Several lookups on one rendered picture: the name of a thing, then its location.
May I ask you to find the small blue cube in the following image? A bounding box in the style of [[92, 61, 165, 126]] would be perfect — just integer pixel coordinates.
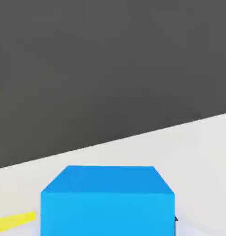
[[40, 165, 175, 236]]

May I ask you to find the large yellow box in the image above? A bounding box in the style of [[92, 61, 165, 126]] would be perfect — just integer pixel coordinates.
[[0, 211, 36, 234]]

